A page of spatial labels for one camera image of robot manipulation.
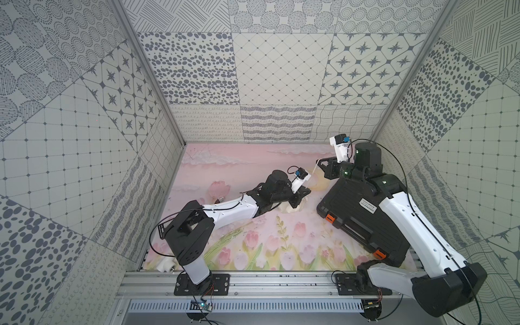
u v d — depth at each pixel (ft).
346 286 2.40
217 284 2.41
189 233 1.48
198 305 2.30
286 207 2.63
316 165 2.38
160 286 2.45
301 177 2.26
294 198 2.35
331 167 2.05
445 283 1.20
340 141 2.06
